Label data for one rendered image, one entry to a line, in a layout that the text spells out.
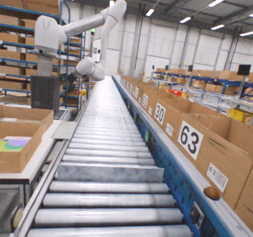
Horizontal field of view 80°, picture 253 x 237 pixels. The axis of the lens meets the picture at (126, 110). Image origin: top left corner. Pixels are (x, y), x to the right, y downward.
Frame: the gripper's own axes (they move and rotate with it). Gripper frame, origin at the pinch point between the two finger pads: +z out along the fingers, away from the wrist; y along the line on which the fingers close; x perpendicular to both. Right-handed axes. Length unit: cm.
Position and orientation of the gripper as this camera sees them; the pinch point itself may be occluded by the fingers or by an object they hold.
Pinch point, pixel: (61, 87)
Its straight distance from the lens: 159.6
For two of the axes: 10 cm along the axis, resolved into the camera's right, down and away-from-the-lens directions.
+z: -7.7, 5.4, 3.4
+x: -2.9, 1.8, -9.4
